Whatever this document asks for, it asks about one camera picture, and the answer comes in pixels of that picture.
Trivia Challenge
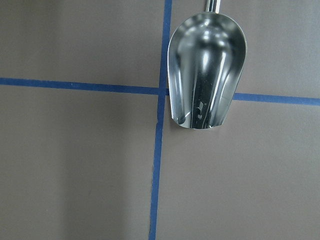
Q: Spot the steel metal scoop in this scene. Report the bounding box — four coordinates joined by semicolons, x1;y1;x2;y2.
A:
167;0;247;130

